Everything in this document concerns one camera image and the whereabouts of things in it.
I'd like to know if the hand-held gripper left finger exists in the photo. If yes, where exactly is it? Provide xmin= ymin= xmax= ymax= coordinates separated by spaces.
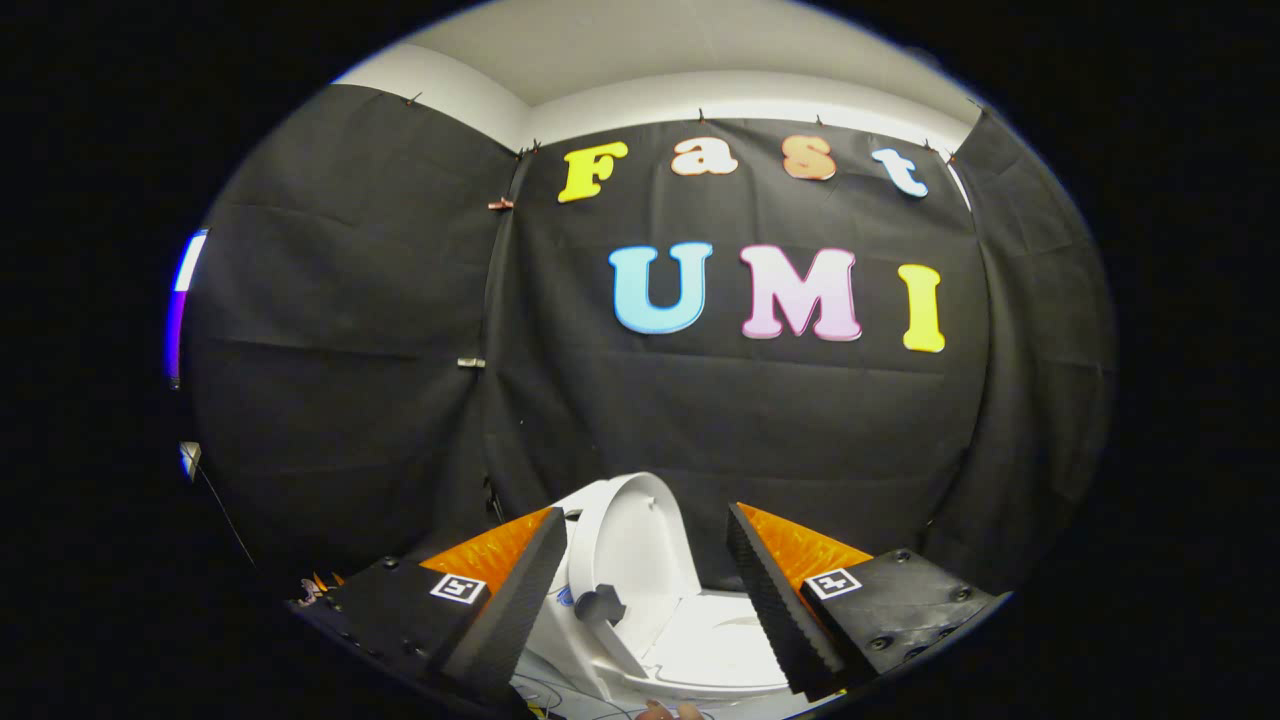
xmin=290 ymin=506 xmax=569 ymax=717

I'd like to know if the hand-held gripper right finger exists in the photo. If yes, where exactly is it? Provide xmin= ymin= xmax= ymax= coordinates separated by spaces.
xmin=726 ymin=502 xmax=1011 ymax=703

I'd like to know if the white toilet tank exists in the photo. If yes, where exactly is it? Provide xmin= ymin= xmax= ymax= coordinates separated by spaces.
xmin=522 ymin=482 xmax=613 ymax=701

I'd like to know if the black backdrop cloth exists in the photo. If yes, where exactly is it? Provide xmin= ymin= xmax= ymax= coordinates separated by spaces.
xmin=180 ymin=83 xmax=1119 ymax=601

